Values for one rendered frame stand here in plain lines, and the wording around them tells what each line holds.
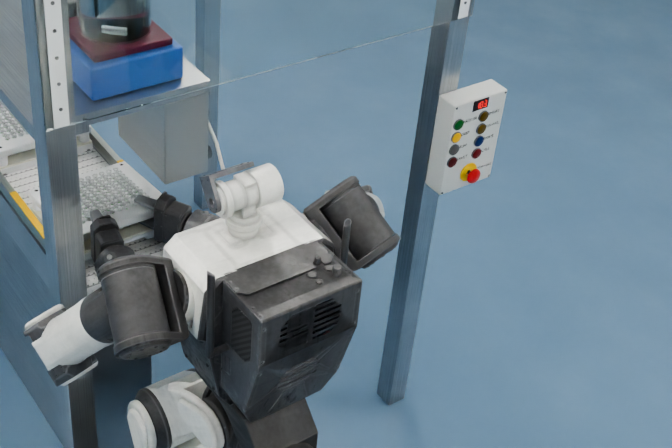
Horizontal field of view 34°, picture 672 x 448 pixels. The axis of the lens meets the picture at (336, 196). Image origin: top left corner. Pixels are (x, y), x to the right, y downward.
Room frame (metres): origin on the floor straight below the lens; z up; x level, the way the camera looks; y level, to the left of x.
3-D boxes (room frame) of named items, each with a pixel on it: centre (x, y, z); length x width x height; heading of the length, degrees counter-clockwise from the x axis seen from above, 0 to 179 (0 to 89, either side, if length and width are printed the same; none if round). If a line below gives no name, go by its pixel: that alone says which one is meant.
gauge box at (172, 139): (1.97, 0.39, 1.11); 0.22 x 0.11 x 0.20; 39
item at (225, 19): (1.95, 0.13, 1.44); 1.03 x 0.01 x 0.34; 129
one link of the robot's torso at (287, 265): (1.41, 0.11, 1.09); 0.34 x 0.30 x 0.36; 129
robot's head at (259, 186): (1.46, 0.15, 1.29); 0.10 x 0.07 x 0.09; 129
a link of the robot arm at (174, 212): (1.87, 0.32, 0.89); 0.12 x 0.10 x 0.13; 71
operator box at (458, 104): (2.27, -0.30, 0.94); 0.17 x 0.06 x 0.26; 129
